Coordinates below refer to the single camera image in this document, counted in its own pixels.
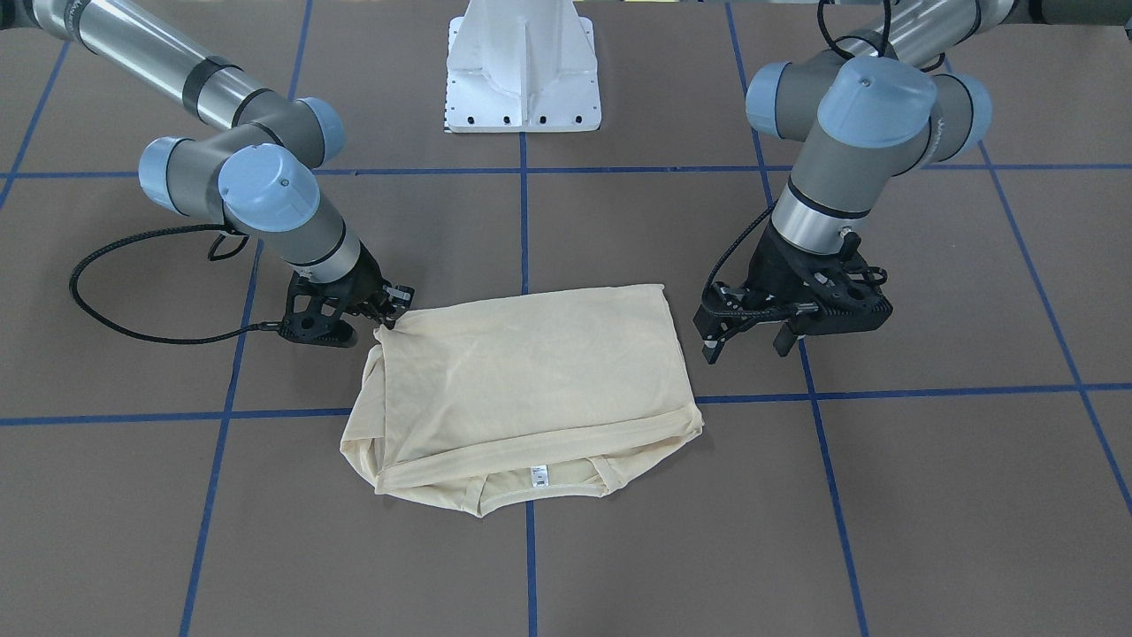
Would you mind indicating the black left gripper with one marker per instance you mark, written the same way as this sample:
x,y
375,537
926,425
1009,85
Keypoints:
x,y
771,265

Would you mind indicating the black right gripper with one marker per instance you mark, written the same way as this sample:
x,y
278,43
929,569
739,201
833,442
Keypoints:
x,y
361,281

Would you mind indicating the beige long sleeve shirt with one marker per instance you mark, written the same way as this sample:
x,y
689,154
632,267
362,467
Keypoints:
x,y
477,406

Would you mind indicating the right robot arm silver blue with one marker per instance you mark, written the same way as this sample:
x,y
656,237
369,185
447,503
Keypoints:
x,y
254,179

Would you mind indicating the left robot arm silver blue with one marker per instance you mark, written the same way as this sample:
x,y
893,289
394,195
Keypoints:
x,y
868,108

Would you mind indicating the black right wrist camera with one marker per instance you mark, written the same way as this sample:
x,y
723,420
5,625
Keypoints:
x,y
316,319

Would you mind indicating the white central pedestal column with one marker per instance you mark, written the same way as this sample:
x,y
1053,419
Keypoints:
x,y
521,67

